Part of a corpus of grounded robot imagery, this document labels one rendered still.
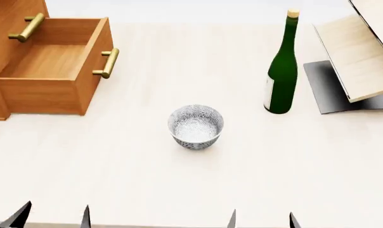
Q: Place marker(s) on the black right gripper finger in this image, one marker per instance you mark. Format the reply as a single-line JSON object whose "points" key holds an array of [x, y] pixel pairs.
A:
{"points": [[232, 219], [295, 221]]}

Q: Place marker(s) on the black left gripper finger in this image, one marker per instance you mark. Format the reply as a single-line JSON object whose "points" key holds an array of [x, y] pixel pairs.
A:
{"points": [[86, 218], [15, 217]]}

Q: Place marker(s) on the white patterned bowl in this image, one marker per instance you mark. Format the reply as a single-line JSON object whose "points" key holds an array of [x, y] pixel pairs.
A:
{"points": [[195, 129]]}

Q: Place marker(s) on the wooden cabinet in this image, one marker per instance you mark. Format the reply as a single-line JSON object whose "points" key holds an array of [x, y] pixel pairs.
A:
{"points": [[1, 21]]}

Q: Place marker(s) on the green wine bottle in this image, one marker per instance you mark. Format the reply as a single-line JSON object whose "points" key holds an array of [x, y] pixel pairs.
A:
{"points": [[281, 76]]}

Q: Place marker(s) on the open wooden drawer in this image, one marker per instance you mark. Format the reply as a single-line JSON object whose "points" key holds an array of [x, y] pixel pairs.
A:
{"points": [[52, 71]]}

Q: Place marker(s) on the light wooden rack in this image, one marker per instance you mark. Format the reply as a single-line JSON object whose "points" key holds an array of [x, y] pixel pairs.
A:
{"points": [[356, 54]]}

